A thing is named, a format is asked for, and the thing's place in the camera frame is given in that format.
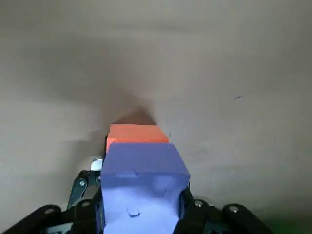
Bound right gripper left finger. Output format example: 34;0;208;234
1;134;110;234

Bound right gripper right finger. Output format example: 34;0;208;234
175;181;276;234

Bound purple foam block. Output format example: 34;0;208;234
96;142;191;234

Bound orange foam block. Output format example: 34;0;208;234
106;124;170;155

